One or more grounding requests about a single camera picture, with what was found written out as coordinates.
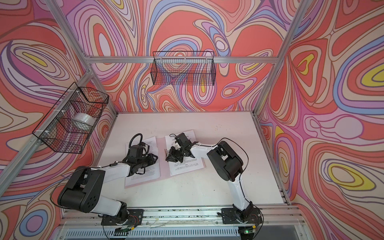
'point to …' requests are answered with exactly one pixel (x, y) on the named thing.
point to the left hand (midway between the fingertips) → (158, 156)
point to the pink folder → (163, 167)
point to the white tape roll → (84, 121)
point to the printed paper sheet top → (152, 171)
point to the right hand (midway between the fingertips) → (167, 161)
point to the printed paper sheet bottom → (188, 164)
